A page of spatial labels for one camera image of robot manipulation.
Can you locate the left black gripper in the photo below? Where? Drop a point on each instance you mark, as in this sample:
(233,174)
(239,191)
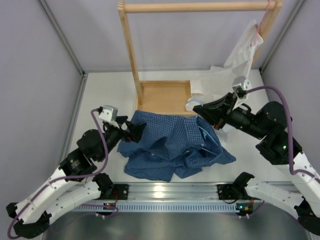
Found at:
(136,130)

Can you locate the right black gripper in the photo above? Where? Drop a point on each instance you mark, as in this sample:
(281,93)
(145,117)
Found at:
(218,113)

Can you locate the blue wire hanger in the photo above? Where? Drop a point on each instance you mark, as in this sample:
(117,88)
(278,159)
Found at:
(204,132)

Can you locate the blue checked shirt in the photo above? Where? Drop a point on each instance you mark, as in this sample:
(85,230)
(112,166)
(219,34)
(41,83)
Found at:
(171,145)

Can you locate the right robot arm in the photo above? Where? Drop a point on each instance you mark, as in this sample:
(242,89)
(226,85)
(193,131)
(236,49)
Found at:
(268,125)

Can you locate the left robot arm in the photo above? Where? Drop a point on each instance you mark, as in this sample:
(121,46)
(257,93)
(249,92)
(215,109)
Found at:
(74,182)

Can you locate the white shirt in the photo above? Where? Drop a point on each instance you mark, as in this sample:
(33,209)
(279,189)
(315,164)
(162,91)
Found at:
(217,82)

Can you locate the wooden clothes rack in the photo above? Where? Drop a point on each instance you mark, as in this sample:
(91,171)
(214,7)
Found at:
(183,35)

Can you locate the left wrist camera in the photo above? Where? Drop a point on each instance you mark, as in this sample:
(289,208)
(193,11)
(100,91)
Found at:
(108,114)

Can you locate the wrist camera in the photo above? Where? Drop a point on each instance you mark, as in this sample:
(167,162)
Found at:
(108,114)
(240,86)

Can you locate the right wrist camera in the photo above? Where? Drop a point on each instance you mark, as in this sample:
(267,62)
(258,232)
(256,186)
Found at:
(240,86)

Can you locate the left aluminium frame post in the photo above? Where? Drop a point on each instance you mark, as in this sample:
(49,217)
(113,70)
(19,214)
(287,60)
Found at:
(63,39)

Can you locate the aluminium frame post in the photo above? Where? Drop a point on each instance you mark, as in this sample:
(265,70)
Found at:
(63,39)
(298,6)

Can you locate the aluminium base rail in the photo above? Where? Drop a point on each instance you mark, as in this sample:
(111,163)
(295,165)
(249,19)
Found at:
(174,191)

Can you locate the grey slotted cable duct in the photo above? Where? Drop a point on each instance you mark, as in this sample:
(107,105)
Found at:
(160,207)

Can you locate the pink wire hanger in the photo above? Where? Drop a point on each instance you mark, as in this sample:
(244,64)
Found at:
(258,27)

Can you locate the right aluminium frame post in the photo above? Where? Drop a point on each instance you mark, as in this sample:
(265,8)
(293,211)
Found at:
(298,6)

